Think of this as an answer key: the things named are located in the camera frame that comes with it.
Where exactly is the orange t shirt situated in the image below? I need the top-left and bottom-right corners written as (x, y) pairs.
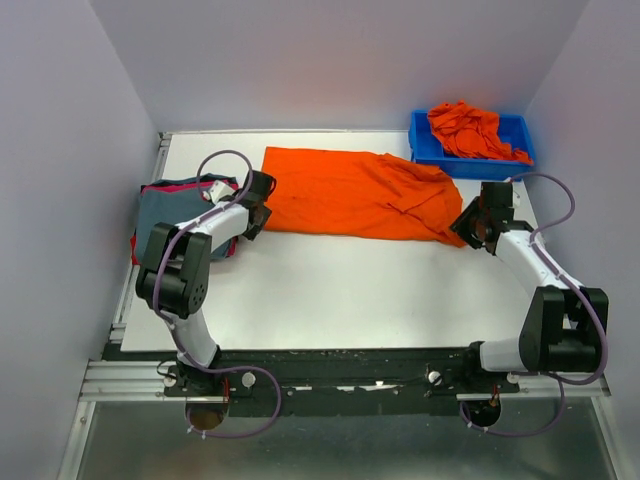
top-left (262, 146), bottom-right (464, 247)
top-left (427, 100), bottom-right (533, 165)

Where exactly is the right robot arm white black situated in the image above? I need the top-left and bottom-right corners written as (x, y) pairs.
top-left (451, 182), bottom-right (609, 392)

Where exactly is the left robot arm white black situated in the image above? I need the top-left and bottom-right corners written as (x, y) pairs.
top-left (135, 170), bottom-right (276, 395)

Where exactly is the folded dark teal t shirt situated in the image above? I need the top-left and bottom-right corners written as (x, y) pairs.
top-left (148, 173), bottom-right (238, 188)

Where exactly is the blue plastic bin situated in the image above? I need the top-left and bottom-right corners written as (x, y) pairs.
top-left (408, 110), bottom-right (536, 181)

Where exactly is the crumpled orange t shirt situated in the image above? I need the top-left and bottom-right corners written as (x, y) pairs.
top-left (427, 100), bottom-right (533, 165)

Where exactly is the folded grey-blue t shirt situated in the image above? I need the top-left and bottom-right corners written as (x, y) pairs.
top-left (133, 191), bottom-right (213, 252)

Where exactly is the folded red t shirt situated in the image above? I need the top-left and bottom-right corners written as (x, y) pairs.
top-left (130, 234), bottom-right (144, 266)

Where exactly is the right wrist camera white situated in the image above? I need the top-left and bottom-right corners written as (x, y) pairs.
top-left (508, 179), bottom-right (521, 209)

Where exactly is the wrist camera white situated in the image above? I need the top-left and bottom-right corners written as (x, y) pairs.
top-left (508, 179), bottom-right (521, 209)
top-left (203, 180), bottom-right (237, 204)

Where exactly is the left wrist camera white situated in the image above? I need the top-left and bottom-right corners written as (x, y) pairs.
top-left (203, 180), bottom-right (237, 204)

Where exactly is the black mounting base rail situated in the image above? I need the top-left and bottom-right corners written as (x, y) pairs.
top-left (102, 344), bottom-right (584, 419)

